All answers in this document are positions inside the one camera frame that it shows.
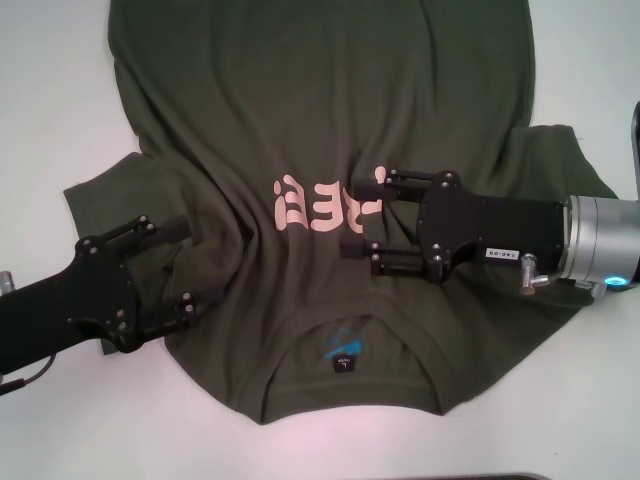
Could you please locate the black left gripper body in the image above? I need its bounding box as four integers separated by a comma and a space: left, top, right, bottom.
0, 232, 149, 374

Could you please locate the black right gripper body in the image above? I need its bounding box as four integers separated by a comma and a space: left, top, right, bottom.
416, 169, 572, 285

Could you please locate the left gripper cable with plug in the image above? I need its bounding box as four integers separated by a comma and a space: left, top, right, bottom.
0, 352, 60, 397

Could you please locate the dark green t-shirt pink print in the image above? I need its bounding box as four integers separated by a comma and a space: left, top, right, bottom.
63, 0, 621, 427

